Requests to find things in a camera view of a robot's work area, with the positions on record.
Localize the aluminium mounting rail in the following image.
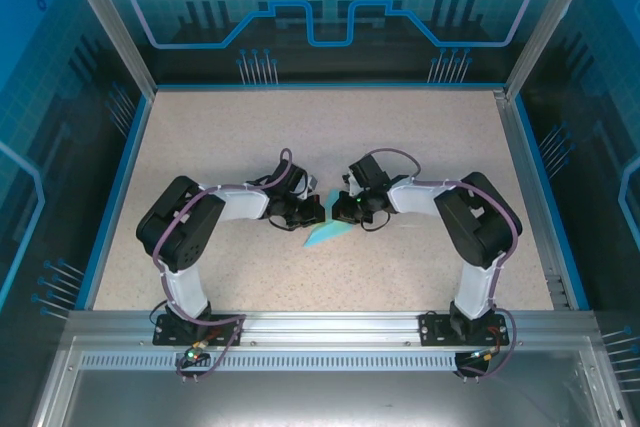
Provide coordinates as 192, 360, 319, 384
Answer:
67, 310, 597, 349

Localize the aluminium side rail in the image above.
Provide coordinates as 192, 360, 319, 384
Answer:
492, 89, 571, 311

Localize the thin black right gripper cable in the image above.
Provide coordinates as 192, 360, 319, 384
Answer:
358, 209, 392, 234

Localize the cable connector with orange wires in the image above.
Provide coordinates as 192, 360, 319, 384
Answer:
468, 345, 503, 364

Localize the cable connector with green light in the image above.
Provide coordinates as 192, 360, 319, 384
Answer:
181, 344, 207, 366

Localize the light blue cloth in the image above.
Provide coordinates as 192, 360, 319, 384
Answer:
301, 187, 354, 250

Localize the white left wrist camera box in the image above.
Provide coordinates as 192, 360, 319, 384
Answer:
299, 173, 322, 198

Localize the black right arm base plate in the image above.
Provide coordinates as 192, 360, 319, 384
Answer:
418, 310, 511, 347

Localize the steel sheet cover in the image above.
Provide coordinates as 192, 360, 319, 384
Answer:
29, 336, 629, 427

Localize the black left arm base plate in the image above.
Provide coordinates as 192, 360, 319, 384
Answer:
152, 313, 244, 347

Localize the slotted grey cable duct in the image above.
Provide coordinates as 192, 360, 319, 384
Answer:
78, 352, 461, 374

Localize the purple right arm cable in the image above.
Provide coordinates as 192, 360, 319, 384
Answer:
367, 147, 522, 381

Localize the aluminium frame post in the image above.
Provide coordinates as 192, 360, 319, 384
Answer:
503, 0, 605, 99
56, 0, 158, 98

